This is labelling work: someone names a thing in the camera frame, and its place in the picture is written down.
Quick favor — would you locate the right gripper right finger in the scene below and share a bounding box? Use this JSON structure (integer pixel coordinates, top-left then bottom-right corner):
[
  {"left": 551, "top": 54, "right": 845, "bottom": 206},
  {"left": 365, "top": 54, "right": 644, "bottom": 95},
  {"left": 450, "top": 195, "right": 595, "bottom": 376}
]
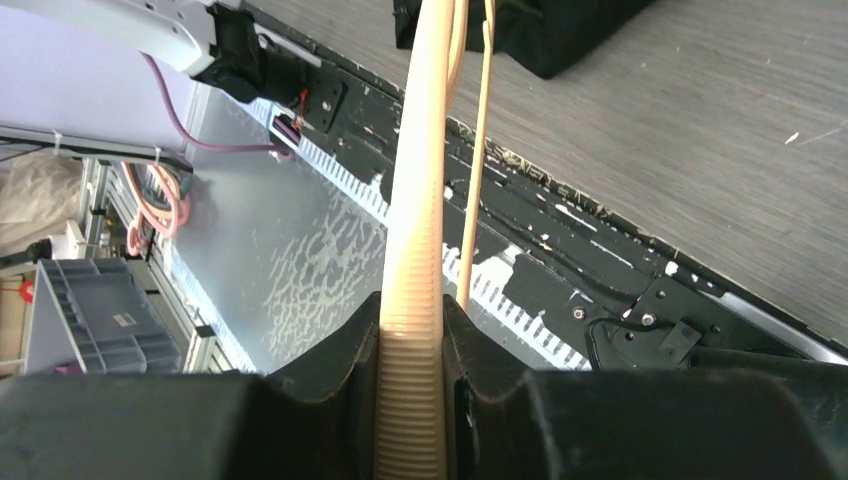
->
[{"left": 443, "top": 297, "right": 847, "bottom": 479}]

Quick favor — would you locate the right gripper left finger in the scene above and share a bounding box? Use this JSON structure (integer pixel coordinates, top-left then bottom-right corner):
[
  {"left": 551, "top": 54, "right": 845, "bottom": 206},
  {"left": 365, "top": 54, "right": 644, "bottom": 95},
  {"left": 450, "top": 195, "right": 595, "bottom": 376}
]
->
[{"left": 1, "top": 293, "right": 380, "bottom": 479}]

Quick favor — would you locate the cream wooden hanger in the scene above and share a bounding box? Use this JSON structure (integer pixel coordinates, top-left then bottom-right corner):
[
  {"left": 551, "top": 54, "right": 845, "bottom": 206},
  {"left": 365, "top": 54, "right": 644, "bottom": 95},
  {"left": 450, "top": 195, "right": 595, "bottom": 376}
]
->
[{"left": 373, "top": 1, "right": 468, "bottom": 479}]

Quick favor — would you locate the black pleated skirt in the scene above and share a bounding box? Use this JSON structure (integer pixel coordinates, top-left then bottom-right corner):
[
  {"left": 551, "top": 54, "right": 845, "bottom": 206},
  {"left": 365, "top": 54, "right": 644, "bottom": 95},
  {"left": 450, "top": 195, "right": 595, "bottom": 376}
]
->
[{"left": 393, "top": 0, "right": 657, "bottom": 80}]

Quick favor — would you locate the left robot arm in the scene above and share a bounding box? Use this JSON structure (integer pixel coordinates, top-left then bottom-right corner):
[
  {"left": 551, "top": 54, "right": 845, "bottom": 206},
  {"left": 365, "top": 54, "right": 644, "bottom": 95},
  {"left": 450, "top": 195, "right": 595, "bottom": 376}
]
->
[{"left": 1, "top": 0, "right": 307, "bottom": 105}]

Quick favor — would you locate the grey plastic crate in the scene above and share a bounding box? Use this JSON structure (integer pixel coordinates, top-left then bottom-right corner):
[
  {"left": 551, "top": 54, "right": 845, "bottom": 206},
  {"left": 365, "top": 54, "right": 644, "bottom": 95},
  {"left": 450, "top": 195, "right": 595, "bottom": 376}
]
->
[{"left": 24, "top": 258, "right": 183, "bottom": 374}]

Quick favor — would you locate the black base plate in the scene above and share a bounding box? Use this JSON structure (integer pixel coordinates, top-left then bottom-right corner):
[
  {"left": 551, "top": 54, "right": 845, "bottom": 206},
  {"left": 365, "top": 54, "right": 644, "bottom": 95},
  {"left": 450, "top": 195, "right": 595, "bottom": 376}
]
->
[{"left": 254, "top": 7, "right": 847, "bottom": 369}]

